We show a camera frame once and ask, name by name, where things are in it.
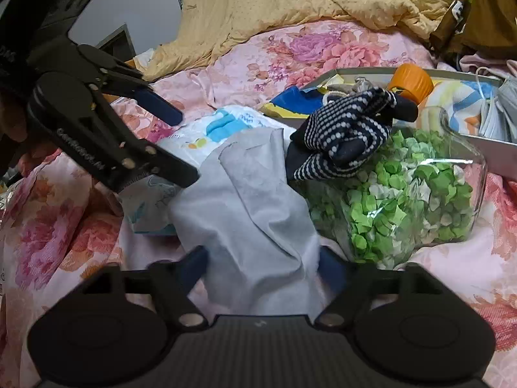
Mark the person's left hand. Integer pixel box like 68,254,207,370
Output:
0,89,31,144

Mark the dark framed panel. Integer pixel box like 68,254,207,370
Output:
95,23,137,62

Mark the pastel striped towel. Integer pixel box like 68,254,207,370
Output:
416,80,501,134

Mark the cartoon printed towel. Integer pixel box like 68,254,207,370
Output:
258,83,344,120

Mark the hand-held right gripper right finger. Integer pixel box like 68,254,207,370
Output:
315,247,465,329

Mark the black white striped glove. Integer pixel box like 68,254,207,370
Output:
285,87,419,182

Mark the white blue printed pack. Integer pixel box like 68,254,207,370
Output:
121,105,297,235

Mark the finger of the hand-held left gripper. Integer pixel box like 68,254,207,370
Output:
91,89,202,195
77,44,184,127

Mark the brown multicolour printed cloth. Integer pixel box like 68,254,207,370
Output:
428,0,517,59

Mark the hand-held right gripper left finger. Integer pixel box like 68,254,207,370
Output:
57,246,209,329

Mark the grey cloth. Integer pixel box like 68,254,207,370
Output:
167,128,324,316

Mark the orange plastic cup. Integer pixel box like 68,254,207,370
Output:
387,63,435,104

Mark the pink floral quilt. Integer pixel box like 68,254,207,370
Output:
0,18,517,388

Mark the grey shallow box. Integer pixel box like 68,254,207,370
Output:
301,67,517,178

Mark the glass jar of green paper stars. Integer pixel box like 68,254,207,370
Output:
301,105,488,270

